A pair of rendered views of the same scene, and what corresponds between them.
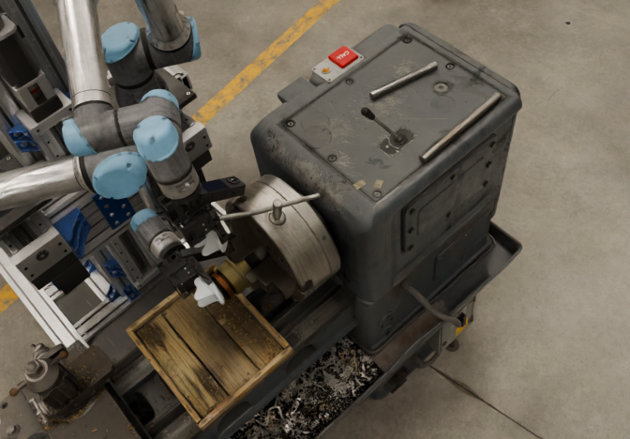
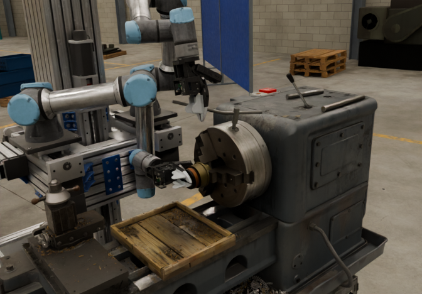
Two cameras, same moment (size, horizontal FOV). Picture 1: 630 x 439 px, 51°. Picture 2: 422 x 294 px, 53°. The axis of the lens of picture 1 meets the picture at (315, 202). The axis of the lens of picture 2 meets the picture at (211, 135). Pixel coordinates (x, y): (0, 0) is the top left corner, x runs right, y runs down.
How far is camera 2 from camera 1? 103 cm
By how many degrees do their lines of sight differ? 36
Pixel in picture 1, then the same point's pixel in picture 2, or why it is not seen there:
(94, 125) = (144, 21)
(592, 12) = (397, 185)
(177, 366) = (146, 245)
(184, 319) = (153, 225)
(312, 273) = (254, 166)
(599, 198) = not seen: outside the picture
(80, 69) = (139, 8)
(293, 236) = (243, 138)
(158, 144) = (184, 12)
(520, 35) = not seen: hidden behind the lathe
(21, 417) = (19, 263)
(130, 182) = (146, 92)
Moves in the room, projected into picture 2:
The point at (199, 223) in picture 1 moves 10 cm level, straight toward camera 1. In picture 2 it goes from (194, 80) to (207, 85)
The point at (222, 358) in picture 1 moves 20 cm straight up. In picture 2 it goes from (181, 242) to (178, 190)
